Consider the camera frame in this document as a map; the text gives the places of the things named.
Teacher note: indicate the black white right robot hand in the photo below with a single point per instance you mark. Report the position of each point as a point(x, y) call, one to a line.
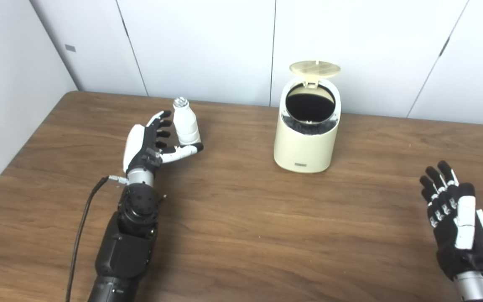
point(466, 222)

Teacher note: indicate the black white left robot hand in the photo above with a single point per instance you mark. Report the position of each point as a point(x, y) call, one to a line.
point(138, 144)

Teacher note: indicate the small white plastic bottle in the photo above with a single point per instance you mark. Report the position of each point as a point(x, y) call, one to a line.
point(185, 123)

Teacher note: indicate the cream round bin lid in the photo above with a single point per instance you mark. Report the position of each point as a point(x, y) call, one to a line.
point(315, 68)

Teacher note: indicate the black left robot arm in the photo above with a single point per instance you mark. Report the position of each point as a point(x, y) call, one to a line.
point(128, 247)

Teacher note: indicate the cream-colored bin body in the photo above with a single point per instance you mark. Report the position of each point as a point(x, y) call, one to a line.
point(304, 151)

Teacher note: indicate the black bin liner bag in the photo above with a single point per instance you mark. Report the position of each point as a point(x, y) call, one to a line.
point(310, 107)

